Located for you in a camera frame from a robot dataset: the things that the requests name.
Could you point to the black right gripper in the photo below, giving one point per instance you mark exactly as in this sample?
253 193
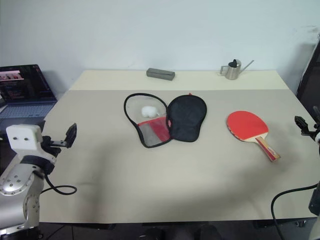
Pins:
313 130

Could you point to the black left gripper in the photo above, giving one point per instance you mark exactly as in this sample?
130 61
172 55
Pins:
53 145

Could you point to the red table tennis paddle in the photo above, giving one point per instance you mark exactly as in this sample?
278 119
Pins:
246 125

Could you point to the white wad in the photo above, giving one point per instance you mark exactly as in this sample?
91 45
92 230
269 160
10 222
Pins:
150 112

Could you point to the black red paddle case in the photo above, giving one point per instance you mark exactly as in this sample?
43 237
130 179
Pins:
187 117

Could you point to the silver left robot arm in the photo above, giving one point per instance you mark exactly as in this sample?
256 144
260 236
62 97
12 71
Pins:
15 180

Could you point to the open laptop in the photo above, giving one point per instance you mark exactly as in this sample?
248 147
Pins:
22 85

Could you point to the steel watering can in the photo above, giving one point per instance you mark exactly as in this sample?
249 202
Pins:
232 71

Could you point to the grey rectangular block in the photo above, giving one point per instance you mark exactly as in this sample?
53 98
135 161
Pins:
160 74

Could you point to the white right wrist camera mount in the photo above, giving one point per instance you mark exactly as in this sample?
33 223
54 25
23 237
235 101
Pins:
318 137

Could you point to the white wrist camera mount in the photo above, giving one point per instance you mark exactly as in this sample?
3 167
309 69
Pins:
318 137
23 137

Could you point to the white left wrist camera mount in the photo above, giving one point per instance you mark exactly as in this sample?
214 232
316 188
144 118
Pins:
23 137

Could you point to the dark table frame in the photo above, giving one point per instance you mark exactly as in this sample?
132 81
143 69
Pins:
275 222

